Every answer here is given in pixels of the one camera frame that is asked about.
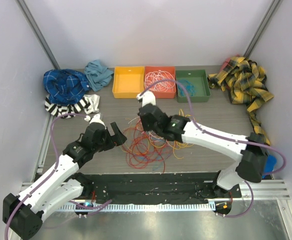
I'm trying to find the white cable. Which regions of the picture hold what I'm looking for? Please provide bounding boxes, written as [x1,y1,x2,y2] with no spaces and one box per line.
[127,118,167,144]
[144,70,176,92]

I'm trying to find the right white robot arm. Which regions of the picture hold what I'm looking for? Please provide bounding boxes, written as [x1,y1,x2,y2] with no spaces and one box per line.
[138,103,268,198]

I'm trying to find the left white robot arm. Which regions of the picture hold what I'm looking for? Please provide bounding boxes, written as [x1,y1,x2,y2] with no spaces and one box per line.
[2,120,127,240]

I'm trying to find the orange plastic bin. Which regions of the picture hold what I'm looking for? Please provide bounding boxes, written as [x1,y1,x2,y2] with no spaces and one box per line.
[144,66,176,99]

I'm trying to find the black white striped cloth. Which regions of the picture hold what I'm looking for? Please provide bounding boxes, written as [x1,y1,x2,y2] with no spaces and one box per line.
[44,94,100,119]

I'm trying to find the yellow plastic bin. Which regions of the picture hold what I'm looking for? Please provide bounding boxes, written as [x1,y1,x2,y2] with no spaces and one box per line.
[112,66,145,99]

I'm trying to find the green plastic bin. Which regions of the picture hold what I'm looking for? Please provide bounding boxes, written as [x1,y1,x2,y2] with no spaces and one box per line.
[175,69,211,103]

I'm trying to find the blue plaid shirt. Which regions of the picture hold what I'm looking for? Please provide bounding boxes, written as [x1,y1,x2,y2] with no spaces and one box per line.
[43,69,91,106]

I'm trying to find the light blue cloth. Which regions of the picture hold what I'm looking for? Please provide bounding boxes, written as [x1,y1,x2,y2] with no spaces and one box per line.
[84,60,114,92]

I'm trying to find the pink cloth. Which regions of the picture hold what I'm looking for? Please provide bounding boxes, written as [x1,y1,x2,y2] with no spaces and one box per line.
[219,54,241,72]

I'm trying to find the yellow plaid shirt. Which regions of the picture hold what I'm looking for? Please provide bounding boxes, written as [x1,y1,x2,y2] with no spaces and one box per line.
[207,56,274,145]

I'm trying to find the bright blue cloth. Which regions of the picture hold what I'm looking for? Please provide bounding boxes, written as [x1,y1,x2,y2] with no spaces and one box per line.
[264,155,277,173]

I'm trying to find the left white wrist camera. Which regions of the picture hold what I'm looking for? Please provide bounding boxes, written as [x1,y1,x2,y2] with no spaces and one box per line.
[84,113,106,131]

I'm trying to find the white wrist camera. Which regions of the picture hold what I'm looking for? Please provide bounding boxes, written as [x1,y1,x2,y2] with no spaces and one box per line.
[84,113,106,131]
[136,90,156,107]

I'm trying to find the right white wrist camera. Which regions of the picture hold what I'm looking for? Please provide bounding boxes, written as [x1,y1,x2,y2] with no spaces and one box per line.
[136,90,156,107]

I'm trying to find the red cable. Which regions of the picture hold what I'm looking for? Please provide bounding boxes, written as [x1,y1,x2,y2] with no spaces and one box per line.
[118,122,177,174]

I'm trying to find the yellow cable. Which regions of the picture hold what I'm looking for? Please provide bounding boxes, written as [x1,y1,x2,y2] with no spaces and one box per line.
[165,108,196,161]

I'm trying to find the teal cable in bin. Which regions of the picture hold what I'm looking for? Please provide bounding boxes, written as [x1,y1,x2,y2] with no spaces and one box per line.
[177,78,197,98]

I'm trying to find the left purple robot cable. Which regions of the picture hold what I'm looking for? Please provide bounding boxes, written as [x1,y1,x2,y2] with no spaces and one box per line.
[4,112,114,240]

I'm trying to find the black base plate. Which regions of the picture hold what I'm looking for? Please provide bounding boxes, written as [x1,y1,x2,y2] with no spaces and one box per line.
[71,172,242,205]

